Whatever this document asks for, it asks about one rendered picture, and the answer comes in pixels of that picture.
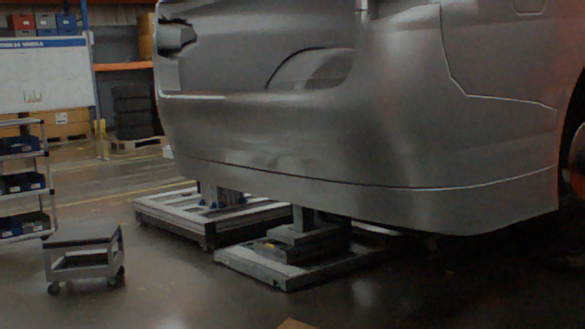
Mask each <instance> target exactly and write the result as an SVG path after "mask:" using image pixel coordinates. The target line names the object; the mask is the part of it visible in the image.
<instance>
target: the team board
mask: <svg viewBox="0 0 585 329"><path fill-rule="evenodd" d="M85 33H86V37H84V36H61V37H2V38H0V114H6V113H15V112H24V111H43V110H52V109H61V108H71V107H80V106H89V105H94V106H95V113H96V121H97V129H98V136H99V143H100V150H101V157H99V156H98V157H95V159H98V160H102V161H105V162H110V161H111V159H108V158H104V152H103V143H102V136H101V123H100V115H99V107H98V100H97V91H96V85H95V78H94V69H93V62H92V54H91V47H90V33H89V31H85Z"/></svg>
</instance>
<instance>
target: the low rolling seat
mask: <svg viewBox="0 0 585 329"><path fill-rule="evenodd" d="M120 225H121V224H120V223H118V224H110V225H99V226H88V227H78V228H60V229H59V230H57V231H56V232H54V233H53V234H52V235H51V236H50V237H49V238H48V239H47V240H45V241H44V242H43V246H44V247H43V249H42V250H43V257H44V263H45V270H46V276H47V282H52V283H51V284H50V285H49V286H48V292H49V293H50V294H51V295H56V294H58V293H59V291H60V287H59V283H60V282H62V281H74V280H84V279H92V278H96V277H105V279H106V278H108V280H107V284H108V286H109V287H110V288H112V289H115V288H117V287H118V286H119V285H120V283H121V282H120V279H119V278H118V277H117V276H114V275H115V274H116V273H117V274H118V275H123V274H124V273H125V268H124V267H123V265H122V263H123V261H124V259H125V255H124V246H123V239H122V229H121V227H120ZM116 240H117V242H118V250H113V249H112V246H113V245H114V243H115V242H116ZM90 249H107V251H98V252H88V253H77V254H68V255H67V252H71V251H80V250H90ZM50 253H60V258H59V259H58V260H57V261H56V262H55V263H54V264H53V265H52V266H51V259H50Z"/></svg>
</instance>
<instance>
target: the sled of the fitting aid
mask: <svg viewBox="0 0 585 329"><path fill-rule="evenodd" d="M253 246H254V253H257V254H260V255H261V256H267V257H269V258H272V259H275V260H278V261H281V262H282V263H285V264H288V263H291V262H294V261H297V260H302V259H306V258H309V257H315V256H318V255H321V254H324V253H326V252H329V251H333V250H336V249H341V248H344V247H347V246H348V235H347V234H344V233H338V234H335V235H332V236H329V237H325V238H322V239H317V240H314V241H310V242H307V243H304V244H301V245H297V246H292V245H289V244H286V243H283V242H281V241H279V240H276V239H271V238H265V239H259V240H255V241H253Z"/></svg>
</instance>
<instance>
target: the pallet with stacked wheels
mask: <svg viewBox="0 0 585 329"><path fill-rule="evenodd" d="M111 95H112V98H114V101H113V102H112V106H113V111H116V113H115V115H113V118H114V125H117V128H116V129H115V136H116V138H113V139H108V145H109V147H117V149H122V148H125V150H133V149H140V148H146V147H151V146H157V145H164V144H169V143H168V141H167V139H166V138H165V133H164V131H163V128H162V125H161V123H160V119H159V116H158V111H157V107H156V98H155V90H154V82H153V83H149V85H147V86H146V84H132V85H120V86H112V88H111ZM148 95H151V96H150V98H148ZM151 108H152V109H151ZM150 109H151V110H150ZM151 122H153V124H152V125H151ZM140 141H141V142H140ZM135 142H136V143H135ZM149 142H150V143H149ZM137 143H139V144H137ZM152 143H156V144H152ZM147 144H150V145H147ZM141 145H144V146H141ZM135 146H138V147H135Z"/></svg>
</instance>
